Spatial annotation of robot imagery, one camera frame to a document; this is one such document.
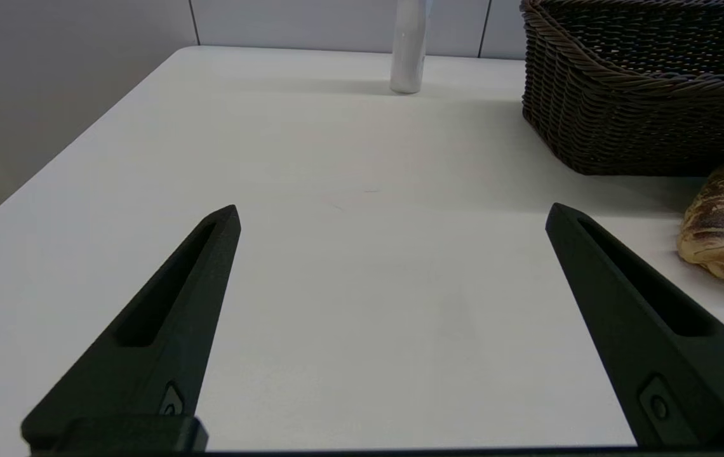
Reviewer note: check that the dark brown wicker basket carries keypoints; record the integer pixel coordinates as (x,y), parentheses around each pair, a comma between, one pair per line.
(629,120)

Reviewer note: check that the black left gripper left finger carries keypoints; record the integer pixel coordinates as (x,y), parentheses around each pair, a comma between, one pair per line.
(197,304)

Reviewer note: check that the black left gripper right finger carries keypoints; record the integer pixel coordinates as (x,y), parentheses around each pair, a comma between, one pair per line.
(616,298)

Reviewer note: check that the white bottle with silver cap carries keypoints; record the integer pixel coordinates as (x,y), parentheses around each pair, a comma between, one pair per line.
(408,51)

